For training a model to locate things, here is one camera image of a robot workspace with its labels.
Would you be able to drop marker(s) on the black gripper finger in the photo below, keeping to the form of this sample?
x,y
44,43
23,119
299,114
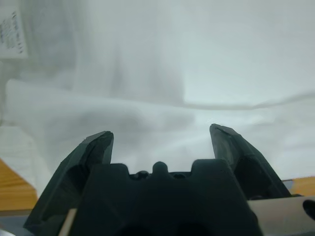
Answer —
x,y
91,152
246,167

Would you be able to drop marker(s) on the grey base plate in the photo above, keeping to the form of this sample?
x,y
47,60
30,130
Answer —
x,y
12,221

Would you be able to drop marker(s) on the white t-shirt with black print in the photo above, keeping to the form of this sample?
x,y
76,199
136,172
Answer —
x,y
172,61

